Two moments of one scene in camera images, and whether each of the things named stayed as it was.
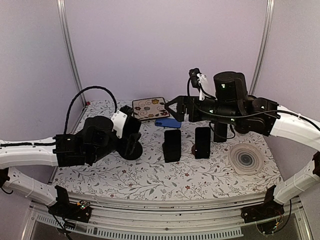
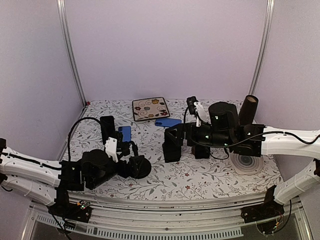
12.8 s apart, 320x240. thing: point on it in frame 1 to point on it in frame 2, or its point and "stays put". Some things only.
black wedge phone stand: (172, 151) stays put
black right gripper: (184, 100) to (181, 126)
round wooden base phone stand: (193, 149) stays put
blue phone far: (171, 122) stays put
